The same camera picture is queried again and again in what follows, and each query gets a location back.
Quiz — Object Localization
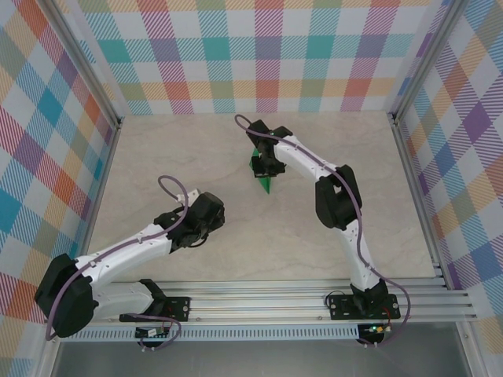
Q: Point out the green square paper sheet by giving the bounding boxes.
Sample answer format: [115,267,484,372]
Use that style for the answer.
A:
[248,146,274,195]

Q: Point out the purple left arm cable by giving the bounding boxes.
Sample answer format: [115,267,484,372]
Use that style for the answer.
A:
[45,174,189,353]

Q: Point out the slotted white cable duct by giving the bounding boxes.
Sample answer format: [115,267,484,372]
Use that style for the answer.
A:
[61,328,361,342]

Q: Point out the aluminium side rail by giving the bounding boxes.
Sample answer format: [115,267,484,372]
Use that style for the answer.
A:
[70,117,123,294]
[388,113,451,290]

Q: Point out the grey metal base sheet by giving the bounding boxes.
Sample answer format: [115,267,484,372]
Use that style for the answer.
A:
[50,340,472,377]

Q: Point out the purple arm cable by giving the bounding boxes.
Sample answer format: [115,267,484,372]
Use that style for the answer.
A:
[233,113,413,349]
[45,174,189,353]

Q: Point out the aluminium frame post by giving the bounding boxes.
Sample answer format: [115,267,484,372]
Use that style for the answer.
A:
[46,0,123,130]
[387,0,463,126]

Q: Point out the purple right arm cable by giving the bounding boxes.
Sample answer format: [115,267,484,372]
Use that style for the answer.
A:
[233,113,413,349]

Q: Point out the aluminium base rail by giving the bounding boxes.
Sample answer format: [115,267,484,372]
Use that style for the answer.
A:
[42,276,479,327]

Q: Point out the small circuit board without light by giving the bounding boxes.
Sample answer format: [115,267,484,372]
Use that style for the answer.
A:
[135,328,171,339]

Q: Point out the small circuit board with light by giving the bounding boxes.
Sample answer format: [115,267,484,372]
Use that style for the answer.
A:
[361,322,392,335]

